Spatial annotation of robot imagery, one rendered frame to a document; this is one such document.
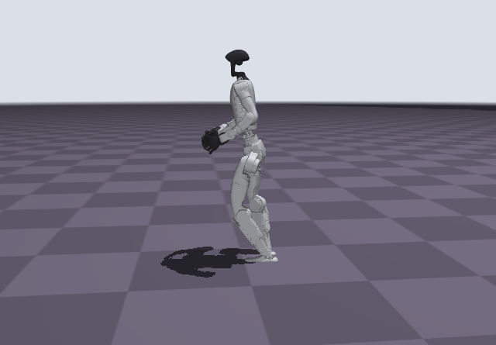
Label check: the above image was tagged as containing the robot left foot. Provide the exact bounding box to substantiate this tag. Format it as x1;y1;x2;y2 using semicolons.
245;255;278;262

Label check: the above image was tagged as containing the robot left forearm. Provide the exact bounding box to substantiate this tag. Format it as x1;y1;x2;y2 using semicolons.
219;112;254;143

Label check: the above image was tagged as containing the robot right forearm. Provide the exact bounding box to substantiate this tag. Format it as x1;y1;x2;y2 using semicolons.
218;119;236;135

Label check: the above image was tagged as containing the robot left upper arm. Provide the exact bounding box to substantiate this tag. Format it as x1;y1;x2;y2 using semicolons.
234;81;258;126

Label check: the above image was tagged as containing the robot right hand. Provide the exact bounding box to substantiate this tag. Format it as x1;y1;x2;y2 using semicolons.
201;126;221;150

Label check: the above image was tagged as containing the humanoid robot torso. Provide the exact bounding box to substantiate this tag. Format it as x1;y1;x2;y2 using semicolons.
230;77;266;162

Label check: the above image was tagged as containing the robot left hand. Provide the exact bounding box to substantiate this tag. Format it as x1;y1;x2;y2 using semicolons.
204;133;229;154

